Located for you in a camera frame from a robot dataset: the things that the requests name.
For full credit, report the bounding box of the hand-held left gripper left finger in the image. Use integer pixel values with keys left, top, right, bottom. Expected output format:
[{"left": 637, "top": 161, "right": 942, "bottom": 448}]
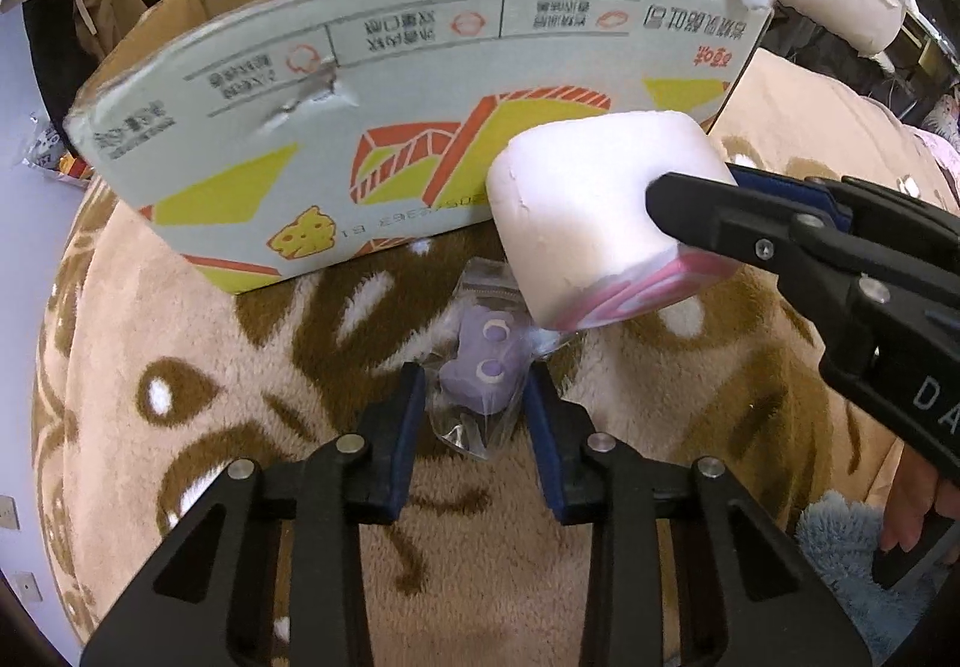
[{"left": 79, "top": 361, "right": 428, "bottom": 667}]

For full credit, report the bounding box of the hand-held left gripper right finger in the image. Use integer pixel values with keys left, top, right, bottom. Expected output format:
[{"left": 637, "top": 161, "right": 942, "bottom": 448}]
[{"left": 523, "top": 367, "right": 871, "bottom": 667}]

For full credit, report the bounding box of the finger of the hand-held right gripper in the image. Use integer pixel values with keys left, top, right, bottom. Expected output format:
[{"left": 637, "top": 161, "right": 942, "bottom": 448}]
[
  {"left": 730, "top": 164, "right": 960, "bottom": 242},
  {"left": 645, "top": 170, "right": 857, "bottom": 310}
]

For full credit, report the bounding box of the lavender plush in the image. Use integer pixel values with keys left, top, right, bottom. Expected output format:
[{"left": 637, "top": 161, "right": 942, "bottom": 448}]
[{"left": 424, "top": 258, "right": 571, "bottom": 462}]

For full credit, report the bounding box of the pink roll cake plush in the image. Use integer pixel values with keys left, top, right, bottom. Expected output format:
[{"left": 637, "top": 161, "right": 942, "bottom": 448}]
[{"left": 486, "top": 108, "right": 740, "bottom": 331}]

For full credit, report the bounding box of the printed cardboard box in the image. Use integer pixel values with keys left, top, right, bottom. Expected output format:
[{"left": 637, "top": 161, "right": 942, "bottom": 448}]
[{"left": 64, "top": 0, "right": 777, "bottom": 297}]

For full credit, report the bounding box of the person's right hand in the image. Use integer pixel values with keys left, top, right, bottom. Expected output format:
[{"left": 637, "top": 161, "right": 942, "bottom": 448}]
[{"left": 880, "top": 458, "right": 944, "bottom": 552}]

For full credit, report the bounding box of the blue fluffy blanket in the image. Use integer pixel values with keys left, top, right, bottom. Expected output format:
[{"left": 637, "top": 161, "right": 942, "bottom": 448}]
[{"left": 793, "top": 491, "right": 940, "bottom": 662}]

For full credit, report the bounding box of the plastic bag of toys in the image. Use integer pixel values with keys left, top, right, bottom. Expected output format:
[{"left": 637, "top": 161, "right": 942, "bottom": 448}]
[{"left": 19, "top": 110, "right": 95, "bottom": 190}]

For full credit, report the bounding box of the beige coat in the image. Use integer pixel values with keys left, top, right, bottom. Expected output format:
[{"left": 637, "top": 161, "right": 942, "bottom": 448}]
[{"left": 71, "top": 0, "right": 185, "bottom": 65}]

